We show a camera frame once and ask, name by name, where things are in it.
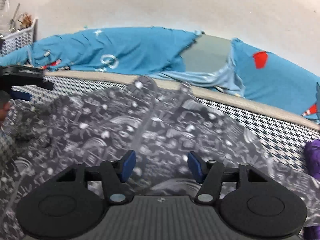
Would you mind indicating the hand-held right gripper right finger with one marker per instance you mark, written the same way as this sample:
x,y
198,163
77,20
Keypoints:
x,y
193,166

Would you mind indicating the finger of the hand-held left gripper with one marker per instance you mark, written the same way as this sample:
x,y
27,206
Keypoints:
x,y
21,96
47,85

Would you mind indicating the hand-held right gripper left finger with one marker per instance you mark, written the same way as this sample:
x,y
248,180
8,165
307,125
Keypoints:
x,y
128,165

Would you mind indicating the grey doodle-print fleece garment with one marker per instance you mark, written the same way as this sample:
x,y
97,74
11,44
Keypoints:
x,y
175,130

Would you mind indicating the person's left hand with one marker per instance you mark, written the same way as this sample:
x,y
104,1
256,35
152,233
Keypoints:
x,y
4,112

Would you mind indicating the white perforated plastic basket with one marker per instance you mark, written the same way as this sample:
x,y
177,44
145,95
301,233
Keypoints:
x,y
20,38

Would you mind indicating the brown paper bag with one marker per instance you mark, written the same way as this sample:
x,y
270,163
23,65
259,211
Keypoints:
x,y
26,20

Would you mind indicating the long blue airplane-print cushion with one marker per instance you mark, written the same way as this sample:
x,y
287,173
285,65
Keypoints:
x,y
125,50

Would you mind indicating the blue beige houndstooth mat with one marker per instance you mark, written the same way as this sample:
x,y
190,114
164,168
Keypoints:
x,y
275,135

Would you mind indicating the light blue cloth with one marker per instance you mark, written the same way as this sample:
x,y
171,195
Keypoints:
x,y
220,80

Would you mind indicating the purple garment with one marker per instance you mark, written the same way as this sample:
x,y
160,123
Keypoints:
x,y
313,160

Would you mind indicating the blue airplane-print cushion red patch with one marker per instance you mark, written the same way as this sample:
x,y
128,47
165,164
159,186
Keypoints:
x,y
280,80

